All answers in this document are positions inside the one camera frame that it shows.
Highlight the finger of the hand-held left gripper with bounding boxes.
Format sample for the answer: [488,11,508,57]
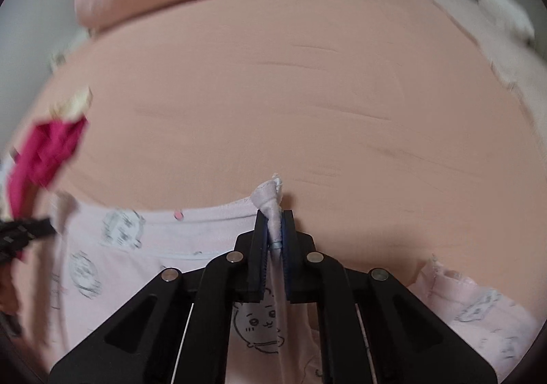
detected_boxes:
[0,216,57,259]

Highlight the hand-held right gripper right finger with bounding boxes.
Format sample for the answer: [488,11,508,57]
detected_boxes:
[280,210,498,384]

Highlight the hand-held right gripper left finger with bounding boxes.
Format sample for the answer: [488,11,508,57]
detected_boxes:
[49,210,270,384]

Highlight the pink cartoon print pajama pants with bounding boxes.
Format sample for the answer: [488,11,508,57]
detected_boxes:
[43,174,541,384]

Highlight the magenta garment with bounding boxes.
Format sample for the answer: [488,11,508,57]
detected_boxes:
[6,115,90,218]

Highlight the cream garment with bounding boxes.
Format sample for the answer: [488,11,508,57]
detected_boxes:
[49,87,92,117]

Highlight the round pink bed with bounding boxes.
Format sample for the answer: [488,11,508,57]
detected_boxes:
[13,0,547,295]

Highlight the white plush toy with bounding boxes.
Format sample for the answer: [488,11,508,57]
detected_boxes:
[479,0,535,38]

